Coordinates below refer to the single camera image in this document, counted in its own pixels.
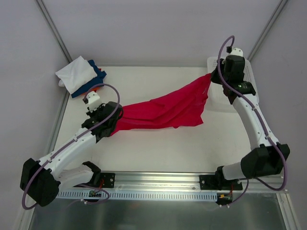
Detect magenta t shirt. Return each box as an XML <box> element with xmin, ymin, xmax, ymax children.
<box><xmin>112</xmin><ymin>73</ymin><xmax>211</xmax><ymax>134</ymax></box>

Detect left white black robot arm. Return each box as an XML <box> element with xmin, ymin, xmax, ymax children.
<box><xmin>20</xmin><ymin>102</ymin><xmax>123</xmax><ymax>210</ymax></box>

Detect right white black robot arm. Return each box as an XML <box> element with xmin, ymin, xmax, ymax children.
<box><xmin>211</xmin><ymin>54</ymin><xmax>290</xmax><ymax>191</ymax></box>

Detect folded orange t shirt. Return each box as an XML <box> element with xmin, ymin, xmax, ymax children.
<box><xmin>82</xmin><ymin>68</ymin><xmax>101</xmax><ymax>95</ymax></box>

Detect folded blue t shirt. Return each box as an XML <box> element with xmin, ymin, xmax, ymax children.
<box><xmin>71</xmin><ymin>59</ymin><xmax>107</xmax><ymax>98</ymax></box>

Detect white plastic basket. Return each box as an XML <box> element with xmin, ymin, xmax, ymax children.
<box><xmin>207</xmin><ymin>57</ymin><xmax>259</xmax><ymax>113</ymax></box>

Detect folded white t shirt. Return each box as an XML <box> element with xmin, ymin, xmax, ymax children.
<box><xmin>55</xmin><ymin>56</ymin><xmax>97</xmax><ymax>94</ymax></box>

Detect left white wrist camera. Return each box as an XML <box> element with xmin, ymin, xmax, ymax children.
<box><xmin>83</xmin><ymin>91</ymin><xmax>102</xmax><ymax>112</ymax></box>

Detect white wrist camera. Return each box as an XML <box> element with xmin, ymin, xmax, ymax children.
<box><xmin>83</xmin><ymin>91</ymin><xmax>102</xmax><ymax>112</ymax></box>
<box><xmin>226</xmin><ymin>46</ymin><xmax>244</xmax><ymax>57</ymax></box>

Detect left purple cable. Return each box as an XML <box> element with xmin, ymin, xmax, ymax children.
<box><xmin>21</xmin><ymin>83</ymin><xmax>121</xmax><ymax>211</ymax></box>

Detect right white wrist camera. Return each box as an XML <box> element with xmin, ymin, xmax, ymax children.
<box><xmin>226</xmin><ymin>46</ymin><xmax>244</xmax><ymax>57</ymax></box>

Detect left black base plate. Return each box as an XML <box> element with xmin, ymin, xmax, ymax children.
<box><xmin>73</xmin><ymin>172</ymin><xmax>116</xmax><ymax>188</ymax></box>

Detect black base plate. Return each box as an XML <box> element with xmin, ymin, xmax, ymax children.
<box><xmin>199</xmin><ymin>174</ymin><xmax>243</xmax><ymax>191</ymax></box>
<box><xmin>73</xmin><ymin>172</ymin><xmax>116</xmax><ymax>188</ymax></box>

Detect aluminium mounting rail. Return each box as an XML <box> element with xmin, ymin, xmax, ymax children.
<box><xmin>28</xmin><ymin>169</ymin><xmax>288</xmax><ymax>191</ymax></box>

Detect white slotted cable duct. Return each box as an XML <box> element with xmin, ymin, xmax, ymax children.
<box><xmin>56</xmin><ymin>189</ymin><xmax>218</xmax><ymax>202</ymax></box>

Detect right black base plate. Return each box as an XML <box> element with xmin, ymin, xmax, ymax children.
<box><xmin>199</xmin><ymin>174</ymin><xmax>243</xmax><ymax>191</ymax></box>

